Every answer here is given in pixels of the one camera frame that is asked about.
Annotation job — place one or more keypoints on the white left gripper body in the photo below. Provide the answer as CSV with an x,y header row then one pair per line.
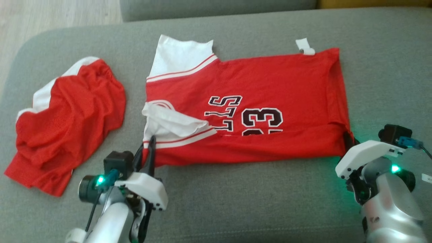
x,y
150,189

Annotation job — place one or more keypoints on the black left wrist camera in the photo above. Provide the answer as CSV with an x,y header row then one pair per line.
x,y
118,163

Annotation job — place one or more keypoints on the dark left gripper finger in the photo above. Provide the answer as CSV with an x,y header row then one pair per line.
x,y
139,160
151,158

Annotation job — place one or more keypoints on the red and white basketball shorts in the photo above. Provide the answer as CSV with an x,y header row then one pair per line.
x,y
67,125

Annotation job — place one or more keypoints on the red and white basketball jersey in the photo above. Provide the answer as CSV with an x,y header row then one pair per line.
x,y
270,84

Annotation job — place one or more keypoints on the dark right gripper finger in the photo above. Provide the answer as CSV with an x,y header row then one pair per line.
x,y
348,141

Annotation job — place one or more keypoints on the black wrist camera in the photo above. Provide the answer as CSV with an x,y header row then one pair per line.
x,y
118,163
393,133

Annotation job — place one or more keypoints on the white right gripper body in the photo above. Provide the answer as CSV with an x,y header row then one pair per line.
x,y
364,153

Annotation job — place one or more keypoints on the large grey sofa seat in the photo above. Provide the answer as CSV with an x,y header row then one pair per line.
x,y
253,202

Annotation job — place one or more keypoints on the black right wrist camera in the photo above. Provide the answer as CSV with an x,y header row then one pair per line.
x,y
393,133

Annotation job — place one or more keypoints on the large yellow sofa back cushion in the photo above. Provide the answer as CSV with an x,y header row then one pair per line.
x,y
371,2

